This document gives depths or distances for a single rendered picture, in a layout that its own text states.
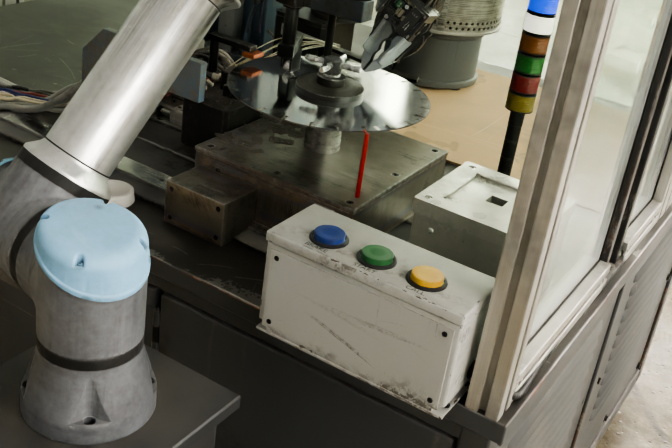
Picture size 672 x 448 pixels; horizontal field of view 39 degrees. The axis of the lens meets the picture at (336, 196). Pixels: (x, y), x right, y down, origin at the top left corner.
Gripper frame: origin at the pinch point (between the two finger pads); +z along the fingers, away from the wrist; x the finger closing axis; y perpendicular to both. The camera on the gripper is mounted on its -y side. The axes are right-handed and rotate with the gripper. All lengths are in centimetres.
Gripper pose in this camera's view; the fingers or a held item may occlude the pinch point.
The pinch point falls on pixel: (369, 64)
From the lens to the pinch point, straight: 158.4
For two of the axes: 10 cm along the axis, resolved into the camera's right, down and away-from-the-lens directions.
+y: -3.4, 1.9, -9.2
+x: 7.0, 7.0, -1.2
